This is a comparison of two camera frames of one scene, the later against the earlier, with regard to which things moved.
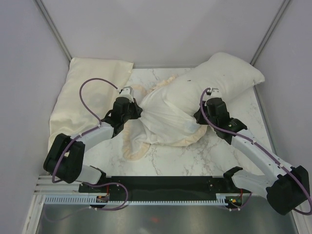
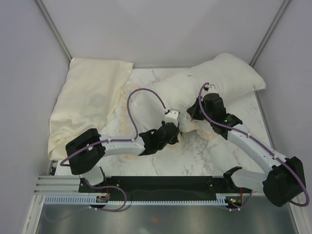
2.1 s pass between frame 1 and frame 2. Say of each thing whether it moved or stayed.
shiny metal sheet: stayed
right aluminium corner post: stayed
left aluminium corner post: stayed
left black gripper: moved
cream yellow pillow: stayed
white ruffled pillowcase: moved
